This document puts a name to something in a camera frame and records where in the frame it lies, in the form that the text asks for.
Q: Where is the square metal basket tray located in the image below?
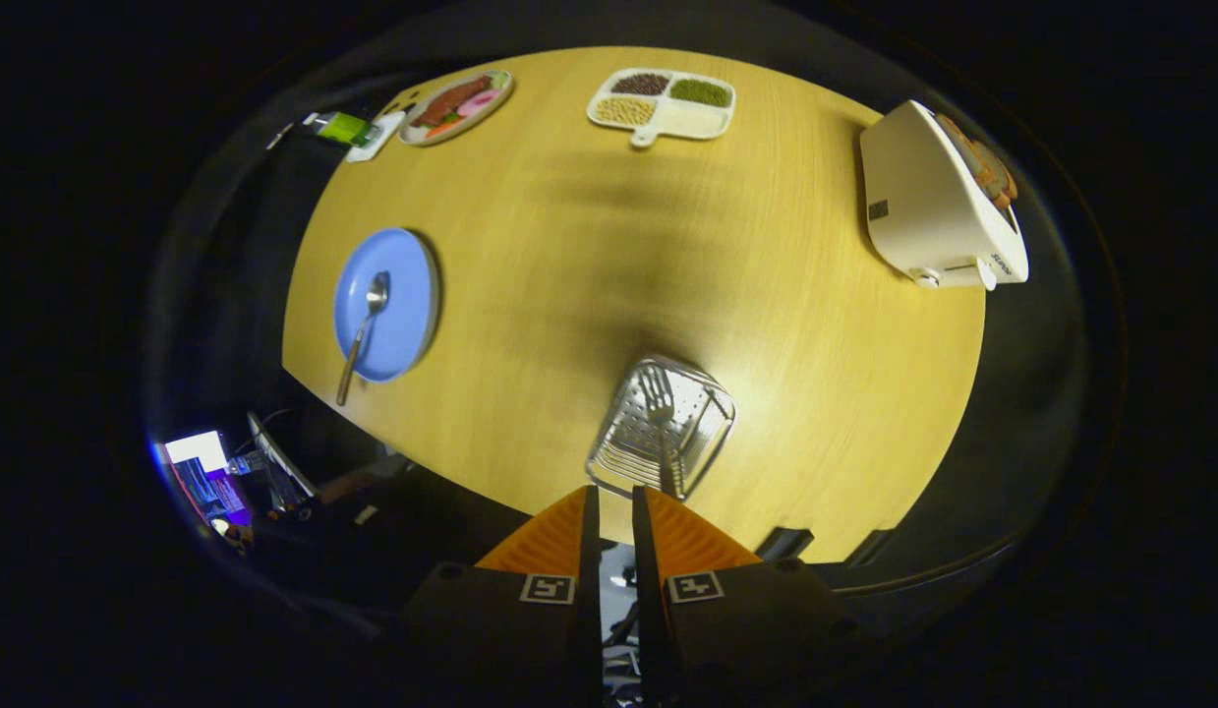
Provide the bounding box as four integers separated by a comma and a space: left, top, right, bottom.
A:
585, 355, 737, 502

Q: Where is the blue plate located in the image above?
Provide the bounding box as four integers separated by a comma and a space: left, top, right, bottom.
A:
333, 227, 441, 384

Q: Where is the white toaster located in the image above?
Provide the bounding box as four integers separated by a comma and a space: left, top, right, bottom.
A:
859, 99, 1030, 292

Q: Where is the plate of toy food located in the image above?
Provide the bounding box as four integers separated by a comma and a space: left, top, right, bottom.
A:
398, 69, 514, 148

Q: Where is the toast slice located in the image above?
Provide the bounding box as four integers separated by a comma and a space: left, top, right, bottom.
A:
935, 114, 998, 193
972, 138, 1019, 210

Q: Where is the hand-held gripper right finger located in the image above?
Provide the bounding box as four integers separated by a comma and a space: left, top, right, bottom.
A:
631, 485, 855, 708

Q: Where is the lit computer monitor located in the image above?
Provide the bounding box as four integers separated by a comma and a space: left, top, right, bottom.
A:
161, 430, 254, 527

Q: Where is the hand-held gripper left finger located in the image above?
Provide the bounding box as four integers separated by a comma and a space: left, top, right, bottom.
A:
402, 484, 603, 708

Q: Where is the green drink bottle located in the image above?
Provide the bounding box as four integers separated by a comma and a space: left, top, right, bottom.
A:
304, 111, 381, 148

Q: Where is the wooden-handled metal spoon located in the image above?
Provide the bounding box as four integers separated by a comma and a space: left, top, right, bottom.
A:
335, 271, 391, 407

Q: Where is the white divided bean tray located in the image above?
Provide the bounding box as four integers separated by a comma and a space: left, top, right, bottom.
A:
586, 67, 737, 148

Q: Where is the white square coaster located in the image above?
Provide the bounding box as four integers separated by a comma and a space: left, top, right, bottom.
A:
345, 110, 407, 163

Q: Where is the wooden-handled metal fork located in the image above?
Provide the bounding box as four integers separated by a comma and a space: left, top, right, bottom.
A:
640, 364, 686, 500

